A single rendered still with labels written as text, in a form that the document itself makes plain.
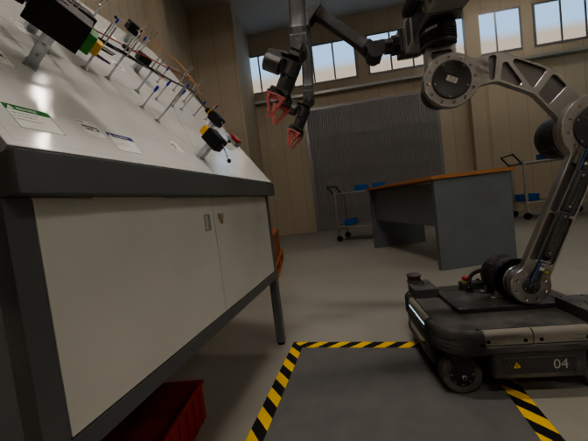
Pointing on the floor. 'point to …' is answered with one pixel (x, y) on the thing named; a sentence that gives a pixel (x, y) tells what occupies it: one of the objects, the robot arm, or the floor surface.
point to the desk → (449, 215)
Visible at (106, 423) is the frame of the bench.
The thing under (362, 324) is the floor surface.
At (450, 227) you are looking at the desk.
